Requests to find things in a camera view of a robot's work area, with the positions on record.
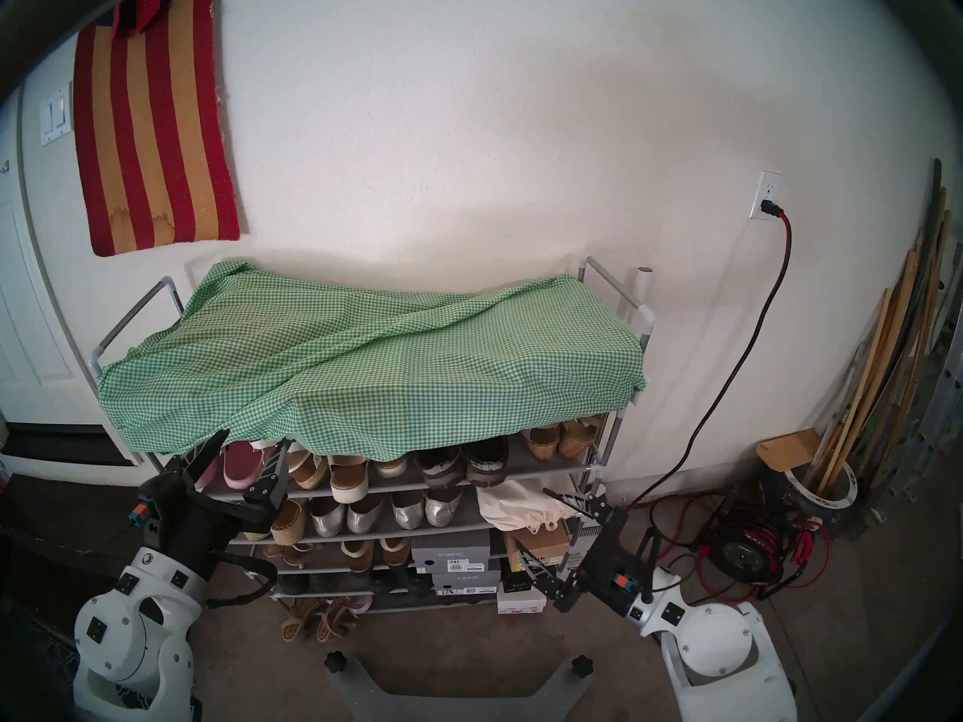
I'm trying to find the white wall outlet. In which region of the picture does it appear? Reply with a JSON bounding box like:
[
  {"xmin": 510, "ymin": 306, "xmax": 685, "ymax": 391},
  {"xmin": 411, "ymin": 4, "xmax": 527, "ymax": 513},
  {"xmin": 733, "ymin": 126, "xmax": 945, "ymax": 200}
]
[{"xmin": 749, "ymin": 170, "xmax": 782, "ymax": 221}]

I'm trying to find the white panel door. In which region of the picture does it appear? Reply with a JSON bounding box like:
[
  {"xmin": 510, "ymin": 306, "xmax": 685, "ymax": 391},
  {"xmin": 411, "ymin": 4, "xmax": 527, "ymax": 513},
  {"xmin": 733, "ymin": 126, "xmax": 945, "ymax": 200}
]
[{"xmin": 0, "ymin": 96, "xmax": 102, "ymax": 428}]

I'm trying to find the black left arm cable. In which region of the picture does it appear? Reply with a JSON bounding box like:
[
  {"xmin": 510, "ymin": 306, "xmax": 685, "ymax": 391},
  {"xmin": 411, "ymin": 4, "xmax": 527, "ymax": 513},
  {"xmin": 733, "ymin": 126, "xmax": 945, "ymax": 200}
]
[{"xmin": 207, "ymin": 554, "xmax": 278, "ymax": 608}]

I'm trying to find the white light switch plate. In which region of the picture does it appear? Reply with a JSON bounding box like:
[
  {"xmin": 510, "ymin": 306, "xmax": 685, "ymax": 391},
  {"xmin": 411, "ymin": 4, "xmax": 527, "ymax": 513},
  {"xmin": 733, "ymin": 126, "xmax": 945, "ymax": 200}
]
[{"xmin": 39, "ymin": 87, "xmax": 74, "ymax": 146}]

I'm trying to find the black shoe box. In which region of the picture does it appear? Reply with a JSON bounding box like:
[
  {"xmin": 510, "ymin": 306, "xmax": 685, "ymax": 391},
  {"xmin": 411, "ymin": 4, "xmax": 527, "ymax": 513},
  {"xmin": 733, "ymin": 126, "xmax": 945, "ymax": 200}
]
[{"xmin": 500, "ymin": 570, "xmax": 557, "ymax": 595}]

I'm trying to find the wooden sticks bundle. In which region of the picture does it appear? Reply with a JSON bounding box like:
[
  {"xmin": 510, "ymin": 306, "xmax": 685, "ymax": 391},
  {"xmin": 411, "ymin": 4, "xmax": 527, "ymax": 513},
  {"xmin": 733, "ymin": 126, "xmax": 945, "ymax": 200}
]
[{"xmin": 873, "ymin": 156, "xmax": 947, "ymax": 496}]

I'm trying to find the white blue ceramic pot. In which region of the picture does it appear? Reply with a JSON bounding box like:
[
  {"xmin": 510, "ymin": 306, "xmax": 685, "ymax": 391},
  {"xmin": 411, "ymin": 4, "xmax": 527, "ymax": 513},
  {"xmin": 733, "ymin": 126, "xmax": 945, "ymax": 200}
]
[{"xmin": 764, "ymin": 457, "xmax": 860, "ymax": 520}]

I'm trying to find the pale wooden slat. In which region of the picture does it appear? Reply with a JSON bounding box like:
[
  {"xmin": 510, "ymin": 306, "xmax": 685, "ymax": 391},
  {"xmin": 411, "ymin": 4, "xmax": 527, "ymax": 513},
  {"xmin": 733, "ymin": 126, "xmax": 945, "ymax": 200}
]
[
  {"xmin": 816, "ymin": 287, "xmax": 895, "ymax": 496},
  {"xmin": 846, "ymin": 226, "xmax": 926, "ymax": 469}
]

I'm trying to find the red tan striped flag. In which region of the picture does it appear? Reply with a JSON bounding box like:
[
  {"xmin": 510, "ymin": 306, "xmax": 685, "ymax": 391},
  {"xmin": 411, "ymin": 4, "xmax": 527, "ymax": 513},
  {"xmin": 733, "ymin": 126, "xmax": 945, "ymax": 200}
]
[{"xmin": 73, "ymin": 0, "xmax": 242, "ymax": 257}]

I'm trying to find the brown suede clog shoe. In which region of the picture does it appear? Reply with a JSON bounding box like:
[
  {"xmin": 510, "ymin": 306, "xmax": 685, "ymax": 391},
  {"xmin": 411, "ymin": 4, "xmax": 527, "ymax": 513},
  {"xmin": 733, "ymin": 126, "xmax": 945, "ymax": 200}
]
[
  {"xmin": 465, "ymin": 437, "xmax": 511, "ymax": 488},
  {"xmin": 418, "ymin": 448, "xmax": 467, "ymax": 490}
]

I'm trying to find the tan white espadrille shoe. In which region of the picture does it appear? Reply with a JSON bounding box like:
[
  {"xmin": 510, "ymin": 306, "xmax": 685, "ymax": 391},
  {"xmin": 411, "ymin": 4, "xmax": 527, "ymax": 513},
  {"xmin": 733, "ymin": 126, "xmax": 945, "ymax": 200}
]
[{"xmin": 288, "ymin": 448, "xmax": 330, "ymax": 492}]

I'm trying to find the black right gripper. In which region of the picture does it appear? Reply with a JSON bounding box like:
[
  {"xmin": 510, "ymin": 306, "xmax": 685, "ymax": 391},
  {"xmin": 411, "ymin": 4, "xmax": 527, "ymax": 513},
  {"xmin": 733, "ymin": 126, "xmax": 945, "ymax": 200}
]
[{"xmin": 515, "ymin": 487, "xmax": 657, "ymax": 617}]

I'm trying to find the brown cardboard shoe box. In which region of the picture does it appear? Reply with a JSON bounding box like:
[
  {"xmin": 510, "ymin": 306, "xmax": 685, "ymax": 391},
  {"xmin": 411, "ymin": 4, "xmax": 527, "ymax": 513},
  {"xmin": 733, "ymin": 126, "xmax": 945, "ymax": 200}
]
[{"xmin": 503, "ymin": 519, "xmax": 571, "ymax": 571}]

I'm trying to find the grey aluminium ladder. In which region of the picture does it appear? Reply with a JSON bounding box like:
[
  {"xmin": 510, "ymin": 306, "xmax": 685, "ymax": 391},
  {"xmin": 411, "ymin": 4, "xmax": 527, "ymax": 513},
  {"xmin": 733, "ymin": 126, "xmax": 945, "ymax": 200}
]
[{"xmin": 876, "ymin": 329, "xmax": 963, "ymax": 522}]

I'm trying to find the white platform espadrille shoe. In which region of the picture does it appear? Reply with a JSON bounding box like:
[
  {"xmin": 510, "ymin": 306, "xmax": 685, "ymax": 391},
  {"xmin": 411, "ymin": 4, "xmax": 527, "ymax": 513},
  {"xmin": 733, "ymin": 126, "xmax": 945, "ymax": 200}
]
[{"xmin": 329, "ymin": 457, "xmax": 369, "ymax": 503}]

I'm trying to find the tan cork sandal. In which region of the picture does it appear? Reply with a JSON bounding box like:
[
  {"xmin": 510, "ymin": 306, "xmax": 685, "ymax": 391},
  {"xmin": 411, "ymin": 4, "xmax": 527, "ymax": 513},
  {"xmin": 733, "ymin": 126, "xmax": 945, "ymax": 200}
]
[
  {"xmin": 560, "ymin": 417, "xmax": 605, "ymax": 458},
  {"xmin": 523, "ymin": 425, "xmax": 563, "ymax": 462}
]

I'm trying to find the brown cardboard piece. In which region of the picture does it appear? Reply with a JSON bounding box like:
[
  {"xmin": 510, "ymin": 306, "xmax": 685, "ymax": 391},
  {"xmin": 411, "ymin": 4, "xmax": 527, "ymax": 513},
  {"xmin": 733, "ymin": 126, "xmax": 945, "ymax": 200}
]
[{"xmin": 756, "ymin": 429, "xmax": 822, "ymax": 473}]

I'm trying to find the small grey shoe box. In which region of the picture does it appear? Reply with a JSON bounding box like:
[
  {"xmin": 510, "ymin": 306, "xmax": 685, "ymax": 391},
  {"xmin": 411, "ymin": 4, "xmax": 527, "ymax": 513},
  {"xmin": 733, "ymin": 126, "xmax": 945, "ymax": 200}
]
[{"xmin": 430, "ymin": 570, "xmax": 502, "ymax": 598}]

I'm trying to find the black doorstep strip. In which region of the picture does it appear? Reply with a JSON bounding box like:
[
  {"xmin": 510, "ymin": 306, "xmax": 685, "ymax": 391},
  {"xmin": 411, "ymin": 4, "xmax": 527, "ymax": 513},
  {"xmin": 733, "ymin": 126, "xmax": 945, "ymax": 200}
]
[{"xmin": 0, "ymin": 423, "xmax": 140, "ymax": 469}]

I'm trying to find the red black power cord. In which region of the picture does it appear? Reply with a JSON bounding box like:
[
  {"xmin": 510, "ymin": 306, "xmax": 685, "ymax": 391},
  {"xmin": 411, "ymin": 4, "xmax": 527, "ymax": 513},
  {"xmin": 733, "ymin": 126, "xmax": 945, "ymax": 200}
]
[{"xmin": 617, "ymin": 200, "xmax": 834, "ymax": 602}]

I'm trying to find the cream cloth drawstring bag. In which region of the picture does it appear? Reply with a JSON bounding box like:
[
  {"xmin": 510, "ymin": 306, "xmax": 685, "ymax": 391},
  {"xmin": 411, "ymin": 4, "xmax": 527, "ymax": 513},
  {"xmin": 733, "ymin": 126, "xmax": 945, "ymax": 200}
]
[{"xmin": 475, "ymin": 478, "xmax": 582, "ymax": 535}]

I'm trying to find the grey metal shoe rack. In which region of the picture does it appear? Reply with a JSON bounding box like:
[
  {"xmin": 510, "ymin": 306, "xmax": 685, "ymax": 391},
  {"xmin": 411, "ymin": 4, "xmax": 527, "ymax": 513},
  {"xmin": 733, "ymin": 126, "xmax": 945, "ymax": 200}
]
[{"xmin": 90, "ymin": 256, "xmax": 657, "ymax": 617}]

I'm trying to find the tan strappy sandal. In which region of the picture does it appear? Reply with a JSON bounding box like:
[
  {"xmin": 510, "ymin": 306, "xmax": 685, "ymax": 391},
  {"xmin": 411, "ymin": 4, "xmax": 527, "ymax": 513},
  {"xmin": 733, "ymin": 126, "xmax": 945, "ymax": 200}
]
[
  {"xmin": 317, "ymin": 599, "xmax": 360, "ymax": 642},
  {"xmin": 282, "ymin": 596, "xmax": 320, "ymax": 642}
]

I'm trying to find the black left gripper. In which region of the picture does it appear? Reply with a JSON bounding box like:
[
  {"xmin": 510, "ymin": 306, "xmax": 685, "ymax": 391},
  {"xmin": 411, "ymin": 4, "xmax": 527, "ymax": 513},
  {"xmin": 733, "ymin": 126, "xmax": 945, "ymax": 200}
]
[{"xmin": 138, "ymin": 429, "xmax": 293, "ymax": 583}]

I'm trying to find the silver flat shoe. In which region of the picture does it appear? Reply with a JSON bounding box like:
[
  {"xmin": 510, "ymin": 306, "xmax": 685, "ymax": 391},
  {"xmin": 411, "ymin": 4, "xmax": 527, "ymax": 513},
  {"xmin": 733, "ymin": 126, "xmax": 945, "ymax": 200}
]
[
  {"xmin": 391, "ymin": 491, "xmax": 427, "ymax": 531},
  {"xmin": 425, "ymin": 487, "xmax": 463, "ymax": 527},
  {"xmin": 310, "ymin": 497, "xmax": 347, "ymax": 538},
  {"xmin": 348, "ymin": 495, "xmax": 388, "ymax": 535}
]

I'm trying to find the woven jute shoe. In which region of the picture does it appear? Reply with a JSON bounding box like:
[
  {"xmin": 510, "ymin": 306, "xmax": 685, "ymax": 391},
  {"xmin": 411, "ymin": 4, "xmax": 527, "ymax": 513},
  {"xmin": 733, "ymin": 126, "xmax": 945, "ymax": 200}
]
[{"xmin": 269, "ymin": 500, "xmax": 309, "ymax": 546}]

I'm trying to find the dark brown wooden step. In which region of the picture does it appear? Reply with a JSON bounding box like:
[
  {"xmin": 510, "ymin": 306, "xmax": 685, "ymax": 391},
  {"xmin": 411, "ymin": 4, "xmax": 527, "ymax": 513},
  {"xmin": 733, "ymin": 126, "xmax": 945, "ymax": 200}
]
[{"xmin": 0, "ymin": 472, "xmax": 163, "ymax": 601}]

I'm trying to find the large grey shoe box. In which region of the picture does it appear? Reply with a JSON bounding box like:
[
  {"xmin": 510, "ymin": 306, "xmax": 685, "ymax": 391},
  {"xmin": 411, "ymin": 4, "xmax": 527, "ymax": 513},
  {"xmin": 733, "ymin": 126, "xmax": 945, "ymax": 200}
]
[{"xmin": 412, "ymin": 531, "xmax": 492, "ymax": 575}]

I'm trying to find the dark blue patterned rug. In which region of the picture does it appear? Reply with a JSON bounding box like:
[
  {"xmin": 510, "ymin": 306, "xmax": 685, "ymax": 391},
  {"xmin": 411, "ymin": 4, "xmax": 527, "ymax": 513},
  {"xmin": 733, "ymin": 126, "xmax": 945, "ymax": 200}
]
[{"xmin": 0, "ymin": 600, "xmax": 80, "ymax": 717}]

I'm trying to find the green gingham cloth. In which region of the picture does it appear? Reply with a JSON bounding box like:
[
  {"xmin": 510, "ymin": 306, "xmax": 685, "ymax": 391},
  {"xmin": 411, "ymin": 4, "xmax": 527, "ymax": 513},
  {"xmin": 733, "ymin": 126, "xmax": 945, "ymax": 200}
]
[{"xmin": 98, "ymin": 260, "xmax": 646, "ymax": 462}]

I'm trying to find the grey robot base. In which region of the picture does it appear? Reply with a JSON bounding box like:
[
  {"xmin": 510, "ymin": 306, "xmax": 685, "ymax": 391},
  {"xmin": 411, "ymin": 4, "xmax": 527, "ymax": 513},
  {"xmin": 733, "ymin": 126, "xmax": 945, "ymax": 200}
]
[{"xmin": 324, "ymin": 653, "xmax": 595, "ymax": 722}]

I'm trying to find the black cable reel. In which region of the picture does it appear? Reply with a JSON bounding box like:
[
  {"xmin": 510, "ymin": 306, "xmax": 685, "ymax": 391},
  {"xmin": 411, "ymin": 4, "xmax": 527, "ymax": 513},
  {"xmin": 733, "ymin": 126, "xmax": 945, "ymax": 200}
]
[{"xmin": 700, "ymin": 502, "xmax": 791, "ymax": 590}]

